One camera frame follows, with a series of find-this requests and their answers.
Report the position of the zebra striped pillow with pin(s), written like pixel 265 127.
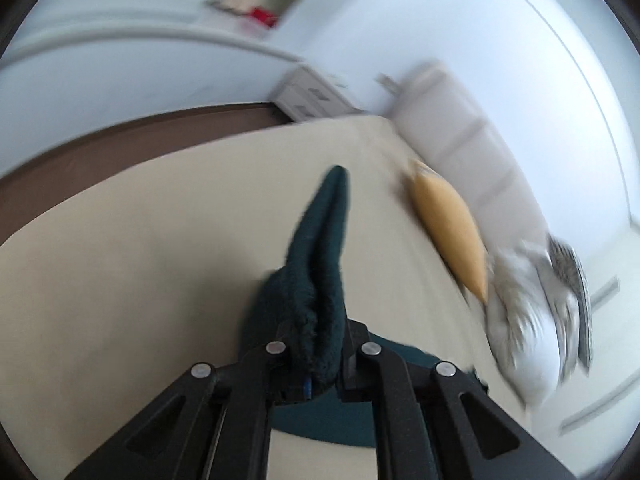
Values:
pixel 575 285

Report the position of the white duvet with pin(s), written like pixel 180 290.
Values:
pixel 520 330

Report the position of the grey wall switch panel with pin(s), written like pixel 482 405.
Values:
pixel 388 83

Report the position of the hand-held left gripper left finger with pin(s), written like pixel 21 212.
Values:
pixel 285 390

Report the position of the cream padded headboard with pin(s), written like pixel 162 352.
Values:
pixel 465 135

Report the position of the white wardrobe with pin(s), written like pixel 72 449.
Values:
pixel 600 340

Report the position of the dark green knit sweater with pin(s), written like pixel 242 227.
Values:
pixel 325 240

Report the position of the red box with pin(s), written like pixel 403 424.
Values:
pixel 263 16

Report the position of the white nightstand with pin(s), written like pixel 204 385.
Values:
pixel 312 95

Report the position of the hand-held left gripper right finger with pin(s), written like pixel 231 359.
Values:
pixel 352 385

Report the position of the beige bed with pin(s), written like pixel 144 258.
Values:
pixel 150 260

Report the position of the yellow pillow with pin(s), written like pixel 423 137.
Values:
pixel 450 225

